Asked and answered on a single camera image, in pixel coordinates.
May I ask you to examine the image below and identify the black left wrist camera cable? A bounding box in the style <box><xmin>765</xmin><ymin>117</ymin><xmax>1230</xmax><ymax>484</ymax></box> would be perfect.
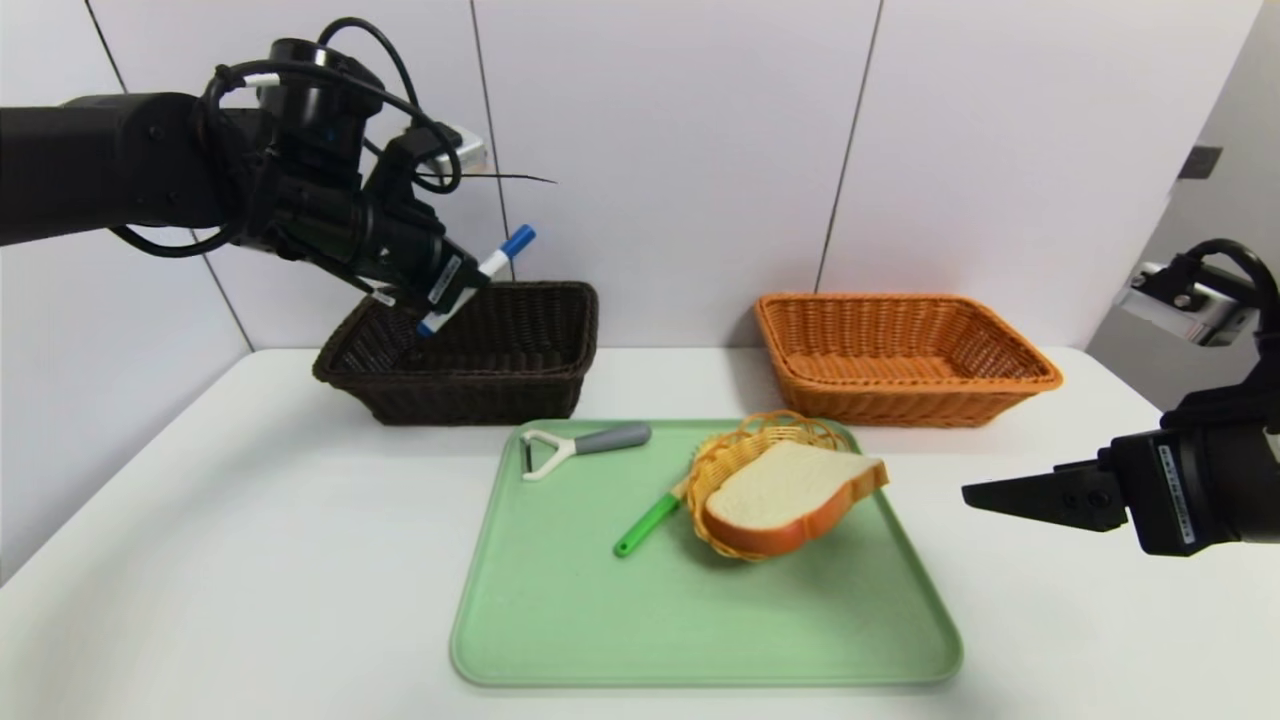
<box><xmin>110</xmin><ymin>17</ymin><xmax>463</xmax><ymax>259</ymax></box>

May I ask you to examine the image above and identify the white peeler with gray handle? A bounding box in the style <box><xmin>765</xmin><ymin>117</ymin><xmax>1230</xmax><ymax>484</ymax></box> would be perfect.
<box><xmin>520</xmin><ymin>422</ymin><xmax>653</xmax><ymax>483</ymax></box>

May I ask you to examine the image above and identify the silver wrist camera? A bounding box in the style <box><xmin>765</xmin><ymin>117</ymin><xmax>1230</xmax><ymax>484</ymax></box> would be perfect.
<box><xmin>1115</xmin><ymin>262</ymin><xmax>1256</xmax><ymax>348</ymax></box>
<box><xmin>385</xmin><ymin>125</ymin><xmax>488</xmax><ymax>186</ymax></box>

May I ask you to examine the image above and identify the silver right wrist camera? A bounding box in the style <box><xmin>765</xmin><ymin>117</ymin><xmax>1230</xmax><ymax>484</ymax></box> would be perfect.
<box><xmin>1115</xmin><ymin>262</ymin><xmax>1256</xmax><ymax>348</ymax></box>

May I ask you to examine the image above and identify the small round yellow wicker basket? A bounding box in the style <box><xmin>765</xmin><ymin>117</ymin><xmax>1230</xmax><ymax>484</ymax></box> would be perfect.
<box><xmin>686</xmin><ymin>411</ymin><xmax>851</xmax><ymax>561</ymax></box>

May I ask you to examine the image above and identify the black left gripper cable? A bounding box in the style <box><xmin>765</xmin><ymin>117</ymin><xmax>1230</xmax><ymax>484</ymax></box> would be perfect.
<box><xmin>108</xmin><ymin>220</ymin><xmax>401</xmax><ymax>306</ymax></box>

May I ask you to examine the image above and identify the orange rectangular wicker basket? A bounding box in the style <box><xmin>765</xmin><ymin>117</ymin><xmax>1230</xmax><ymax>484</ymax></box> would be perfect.
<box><xmin>754</xmin><ymin>293</ymin><xmax>1063</xmax><ymax>429</ymax></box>

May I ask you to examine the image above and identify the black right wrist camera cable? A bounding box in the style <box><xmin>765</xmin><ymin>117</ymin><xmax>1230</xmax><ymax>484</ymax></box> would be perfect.
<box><xmin>1165</xmin><ymin>238</ymin><xmax>1280</xmax><ymax>341</ymax></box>

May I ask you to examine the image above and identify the dark brown wicker basket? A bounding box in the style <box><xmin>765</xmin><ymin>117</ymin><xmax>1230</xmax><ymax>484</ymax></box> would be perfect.
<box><xmin>312</xmin><ymin>281</ymin><xmax>600</xmax><ymax>427</ymax></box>

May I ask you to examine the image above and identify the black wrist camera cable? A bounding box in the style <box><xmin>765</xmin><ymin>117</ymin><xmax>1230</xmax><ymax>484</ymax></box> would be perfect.
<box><xmin>1165</xmin><ymin>238</ymin><xmax>1280</xmax><ymax>341</ymax></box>
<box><xmin>110</xmin><ymin>17</ymin><xmax>463</xmax><ymax>259</ymax></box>

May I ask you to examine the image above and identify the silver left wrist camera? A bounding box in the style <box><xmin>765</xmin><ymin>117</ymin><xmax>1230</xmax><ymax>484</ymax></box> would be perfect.
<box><xmin>385</xmin><ymin>125</ymin><xmax>488</xmax><ymax>186</ymax></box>

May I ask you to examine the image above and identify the toast bread slice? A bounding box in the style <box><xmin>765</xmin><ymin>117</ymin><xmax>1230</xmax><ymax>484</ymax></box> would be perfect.
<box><xmin>702</xmin><ymin>441</ymin><xmax>890</xmax><ymax>558</ymax></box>

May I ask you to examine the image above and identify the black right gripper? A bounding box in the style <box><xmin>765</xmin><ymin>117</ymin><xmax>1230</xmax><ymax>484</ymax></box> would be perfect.
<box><xmin>960</xmin><ymin>422</ymin><xmax>1280</xmax><ymax>558</ymax></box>

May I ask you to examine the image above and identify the light green plastic tray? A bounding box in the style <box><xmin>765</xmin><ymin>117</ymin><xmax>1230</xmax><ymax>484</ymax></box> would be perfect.
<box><xmin>449</xmin><ymin>419</ymin><xmax>964</xmax><ymax>688</ymax></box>

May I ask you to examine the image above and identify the yellow spatula with green handle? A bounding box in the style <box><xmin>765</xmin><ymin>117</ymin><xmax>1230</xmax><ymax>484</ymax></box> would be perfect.
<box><xmin>613</xmin><ymin>478</ymin><xmax>691</xmax><ymax>559</ymax></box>

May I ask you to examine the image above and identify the white marker with blue cap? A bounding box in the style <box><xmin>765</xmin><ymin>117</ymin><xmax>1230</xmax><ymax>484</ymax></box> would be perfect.
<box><xmin>417</xmin><ymin>224</ymin><xmax>537</xmax><ymax>338</ymax></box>

